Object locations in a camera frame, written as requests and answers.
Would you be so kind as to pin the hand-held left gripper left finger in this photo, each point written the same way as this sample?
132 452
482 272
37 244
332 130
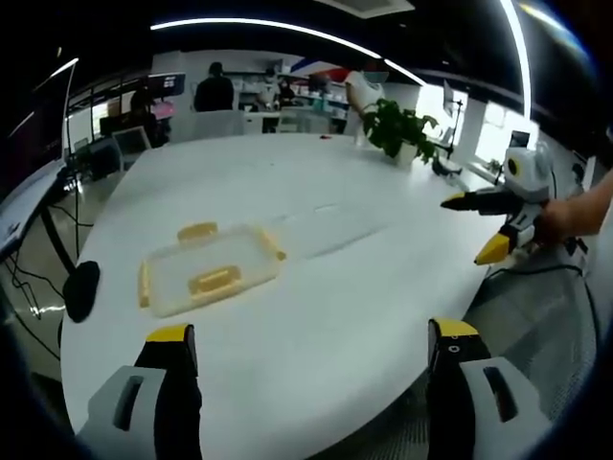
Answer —
146 397

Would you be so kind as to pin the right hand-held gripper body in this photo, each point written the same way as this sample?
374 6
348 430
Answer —
527 172

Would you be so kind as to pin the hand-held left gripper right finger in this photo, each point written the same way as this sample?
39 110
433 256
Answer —
471 388

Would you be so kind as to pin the person's right hand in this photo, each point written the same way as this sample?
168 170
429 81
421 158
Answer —
555 220

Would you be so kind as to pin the small black object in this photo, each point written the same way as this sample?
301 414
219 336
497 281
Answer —
445 167

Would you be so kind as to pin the grey mesh chair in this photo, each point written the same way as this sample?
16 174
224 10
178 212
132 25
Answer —
536 330

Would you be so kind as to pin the green potted plant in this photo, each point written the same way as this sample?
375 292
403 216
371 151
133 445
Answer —
397 127

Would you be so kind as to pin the ceiling light strip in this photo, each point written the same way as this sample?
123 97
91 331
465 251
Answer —
519 57
287 29

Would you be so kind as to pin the clear lid with yellow clips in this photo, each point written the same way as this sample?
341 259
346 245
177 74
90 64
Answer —
211 273

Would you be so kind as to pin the side desk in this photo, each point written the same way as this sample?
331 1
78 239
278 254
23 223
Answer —
24 206

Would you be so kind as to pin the white-framed monitor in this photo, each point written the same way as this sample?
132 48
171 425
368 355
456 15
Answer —
130 140

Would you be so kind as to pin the wall screen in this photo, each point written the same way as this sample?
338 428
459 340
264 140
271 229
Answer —
167 84

